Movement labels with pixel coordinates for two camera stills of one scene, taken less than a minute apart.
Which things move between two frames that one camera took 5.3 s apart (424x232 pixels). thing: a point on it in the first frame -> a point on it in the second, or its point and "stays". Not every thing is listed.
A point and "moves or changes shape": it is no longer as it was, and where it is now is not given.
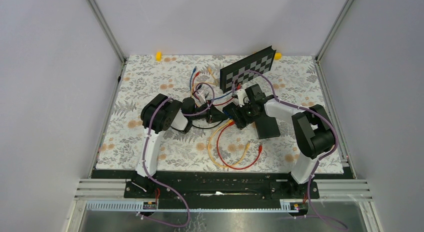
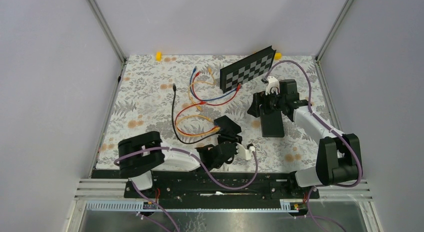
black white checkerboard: x=260 y=61 stays
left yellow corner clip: x=159 y=56 stays
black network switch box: x=267 y=127 moves or changes shape
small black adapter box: x=241 y=116 moves or changes shape
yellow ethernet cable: x=216 y=83 stays
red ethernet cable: x=197 y=74 stays
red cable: x=260 y=150 moves or changes shape
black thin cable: x=208 y=127 -> x=174 y=89
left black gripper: x=215 y=116 -> x=234 y=139
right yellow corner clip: x=278 y=56 stays
